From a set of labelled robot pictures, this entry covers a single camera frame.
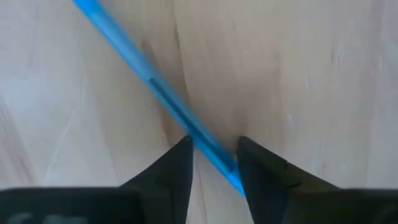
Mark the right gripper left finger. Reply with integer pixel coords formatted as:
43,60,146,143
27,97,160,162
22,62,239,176
119,134,195,224

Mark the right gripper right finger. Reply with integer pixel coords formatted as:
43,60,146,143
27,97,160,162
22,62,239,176
236,135,343,224

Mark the blue pen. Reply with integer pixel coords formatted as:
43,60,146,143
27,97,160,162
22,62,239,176
71,0,247,198

